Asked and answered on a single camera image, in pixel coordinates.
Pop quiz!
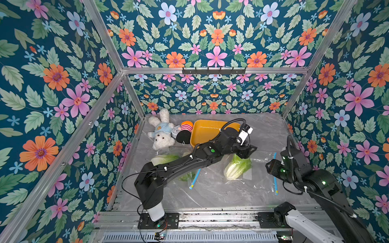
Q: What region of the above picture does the aluminium frame post right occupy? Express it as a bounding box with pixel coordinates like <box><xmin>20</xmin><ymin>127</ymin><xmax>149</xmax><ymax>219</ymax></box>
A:
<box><xmin>282</xmin><ymin>0</ymin><xmax>358</xmax><ymax>120</ymax></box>

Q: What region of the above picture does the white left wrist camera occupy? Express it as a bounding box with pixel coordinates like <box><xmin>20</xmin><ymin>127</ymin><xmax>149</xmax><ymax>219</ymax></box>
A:
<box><xmin>237</xmin><ymin>124</ymin><xmax>253</xmax><ymax>146</ymax></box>

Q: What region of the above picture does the black hook rail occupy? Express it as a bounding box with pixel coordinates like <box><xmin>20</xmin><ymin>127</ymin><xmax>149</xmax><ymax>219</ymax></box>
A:
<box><xmin>181</xmin><ymin>67</ymin><xmax>246</xmax><ymax>76</ymax></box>

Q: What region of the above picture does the aluminium frame post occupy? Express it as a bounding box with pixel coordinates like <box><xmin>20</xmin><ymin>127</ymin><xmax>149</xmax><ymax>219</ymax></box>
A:
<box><xmin>83</xmin><ymin>0</ymin><xmax>145</xmax><ymax>120</ymax></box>
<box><xmin>282</xmin><ymin>0</ymin><xmax>358</xmax><ymax>120</ymax></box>

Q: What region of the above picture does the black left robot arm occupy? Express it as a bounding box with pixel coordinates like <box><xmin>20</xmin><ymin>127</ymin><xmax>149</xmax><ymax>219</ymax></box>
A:
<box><xmin>134</xmin><ymin>125</ymin><xmax>257</xmax><ymax>223</ymax></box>

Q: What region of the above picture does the aluminium frame post left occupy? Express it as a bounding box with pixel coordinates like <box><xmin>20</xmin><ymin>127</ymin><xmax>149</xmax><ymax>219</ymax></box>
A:
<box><xmin>83</xmin><ymin>0</ymin><xmax>145</xmax><ymax>120</ymax></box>

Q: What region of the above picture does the white alarm clock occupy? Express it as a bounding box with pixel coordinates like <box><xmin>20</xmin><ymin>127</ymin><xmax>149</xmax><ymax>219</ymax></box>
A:
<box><xmin>171</xmin><ymin>125</ymin><xmax>181</xmax><ymax>139</ymax></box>

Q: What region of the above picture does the green cabbage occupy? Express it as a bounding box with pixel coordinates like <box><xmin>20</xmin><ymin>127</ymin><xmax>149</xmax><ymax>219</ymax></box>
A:
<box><xmin>223</xmin><ymin>155</ymin><xmax>252</xmax><ymax>180</ymax></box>
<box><xmin>178</xmin><ymin>172</ymin><xmax>196</xmax><ymax>182</ymax></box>
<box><xmin>151</xmin><ymin>154</ymin><xmax>180</xmax><ymax>166</ymax></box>

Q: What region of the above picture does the white plush bunny blue shirt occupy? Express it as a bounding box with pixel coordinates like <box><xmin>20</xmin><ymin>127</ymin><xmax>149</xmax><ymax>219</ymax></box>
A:
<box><xmin>147</xmin><ymin>108</ymin><xmax>175</xmax><ymax>150</ymax></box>

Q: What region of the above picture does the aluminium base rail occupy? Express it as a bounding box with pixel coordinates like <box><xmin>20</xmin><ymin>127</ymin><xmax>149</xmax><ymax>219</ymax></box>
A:
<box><xmin>100</xmin><ymin>208</ymin><xmax>344</xmax><ymax>243</ymax></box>

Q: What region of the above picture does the clear zipper bag blue seal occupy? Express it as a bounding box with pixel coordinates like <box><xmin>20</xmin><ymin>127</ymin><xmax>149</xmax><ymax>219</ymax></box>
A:
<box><xmin>144</xmin><ymin>153</ymin><xmax>207</xmax><ymax>190</ymax></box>

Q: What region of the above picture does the yellow plastic tray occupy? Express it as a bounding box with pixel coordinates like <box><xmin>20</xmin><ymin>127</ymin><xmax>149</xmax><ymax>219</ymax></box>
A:
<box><xmin>190</xmin><ymin>119</ymin><xmax>227</xmax><ymax>147</ymax></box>

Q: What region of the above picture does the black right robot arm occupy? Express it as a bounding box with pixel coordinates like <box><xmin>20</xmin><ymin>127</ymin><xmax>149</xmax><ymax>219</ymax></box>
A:
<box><xmin>266</xmin><ymin>136</ymin><xmax>375</xmax><ymax>243</ymax></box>

